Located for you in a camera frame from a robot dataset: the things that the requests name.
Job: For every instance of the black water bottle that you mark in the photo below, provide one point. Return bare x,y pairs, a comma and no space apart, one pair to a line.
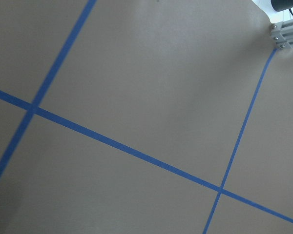
281,5

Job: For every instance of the aluminium frame post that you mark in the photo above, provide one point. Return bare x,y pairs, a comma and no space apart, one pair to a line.
282,34

